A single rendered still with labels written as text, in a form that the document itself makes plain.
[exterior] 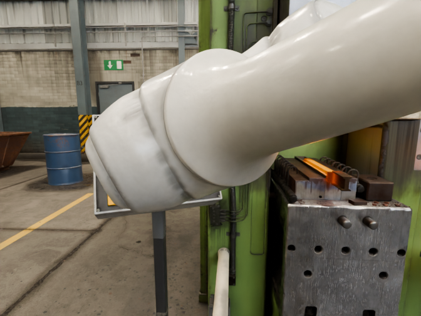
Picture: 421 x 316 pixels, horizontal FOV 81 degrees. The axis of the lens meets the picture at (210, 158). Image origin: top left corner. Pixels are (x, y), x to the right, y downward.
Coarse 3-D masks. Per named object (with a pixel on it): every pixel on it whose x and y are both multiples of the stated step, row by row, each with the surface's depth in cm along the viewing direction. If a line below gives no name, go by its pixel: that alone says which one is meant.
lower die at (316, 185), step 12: (300, 156) 124; (300, 168) 100; (312, 168) 97; (300, 180) 85; (312, 180) 84; (324, 180) 84; (300, 192) 85; (312, 192) 85; (324, 192) 84; (336, 192) 84; (348, 192) 84
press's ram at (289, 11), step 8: (280, 0) 90; (288, 0) 76; (296, 0) 75; (304, 0) 75; (312, 0) 75; (328, 0) 75; (336, 0) 75; (344, 0) 74; (352, 0) 74; (280, 8) 90; (288, 8) 76; (296, 8) 76; (280, 16) 89
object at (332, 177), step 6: (312, 162) 102; (318, 168) 94; (324, 168) 91; (330, 174) 81; (336, 174) 78; (342, 174) 76; (330, 180) 82; (336, 180) 79; (342, 180) 75; (348, 180) 73; (336, 186) 78; (342, 186) 75; (348, 186) 74
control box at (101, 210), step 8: (96, 176) 64; (96, 184) 63; (96, 192) 62; (104, 192) 63; (216, 192) 72; (96, 200) 62; (104, 200) 62; (192, 200) 69; (200, 200) 70; (208, 200) 70; (216, 200) 72; (96, 208) 61; (104, 208) 61; (112, 208) 62; (120, 208) 63; (176, 208) 73; (96, 216) 63; (104, 216) 65; (112, 216) 67
